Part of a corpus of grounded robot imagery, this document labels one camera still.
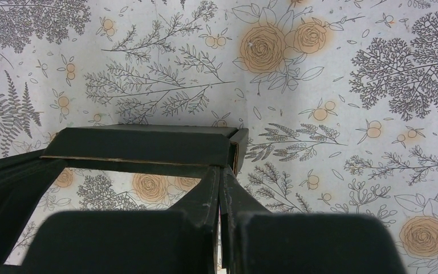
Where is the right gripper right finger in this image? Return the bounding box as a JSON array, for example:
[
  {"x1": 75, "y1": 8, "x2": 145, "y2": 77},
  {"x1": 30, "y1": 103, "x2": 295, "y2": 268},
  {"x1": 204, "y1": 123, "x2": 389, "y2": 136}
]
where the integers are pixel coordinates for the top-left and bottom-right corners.
[{"x1": 219, "y1": 168, "x2": 409, "y2": 274}]

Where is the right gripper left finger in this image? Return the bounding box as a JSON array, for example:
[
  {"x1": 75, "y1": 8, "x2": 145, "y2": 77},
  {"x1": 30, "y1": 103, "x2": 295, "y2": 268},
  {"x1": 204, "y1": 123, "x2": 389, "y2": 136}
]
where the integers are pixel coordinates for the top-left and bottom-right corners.
[{"x1": 22, "y1": 165, "x2": 221, "y2": 274}]

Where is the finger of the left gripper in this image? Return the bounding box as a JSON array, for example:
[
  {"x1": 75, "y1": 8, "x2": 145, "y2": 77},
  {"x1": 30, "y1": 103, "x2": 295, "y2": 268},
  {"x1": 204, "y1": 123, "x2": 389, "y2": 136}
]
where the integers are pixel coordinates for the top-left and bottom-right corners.
[{"x1": 0, "y1": 150, "x2": 67, "y2": 266}]

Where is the black paper box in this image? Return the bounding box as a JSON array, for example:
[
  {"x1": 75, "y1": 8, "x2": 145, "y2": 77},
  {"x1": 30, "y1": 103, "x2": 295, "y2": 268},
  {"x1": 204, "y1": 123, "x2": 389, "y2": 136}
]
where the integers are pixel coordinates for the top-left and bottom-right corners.
[{"x1": 42, "y1": 124, "x2": 249, "y2": 178}]

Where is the floral tablecloth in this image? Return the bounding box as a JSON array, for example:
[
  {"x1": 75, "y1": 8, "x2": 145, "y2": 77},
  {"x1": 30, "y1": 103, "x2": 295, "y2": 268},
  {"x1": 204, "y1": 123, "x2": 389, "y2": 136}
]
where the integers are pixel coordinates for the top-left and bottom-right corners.
[{"x1": 0, "y1": 1, "x2": 438, "y2": 273}]

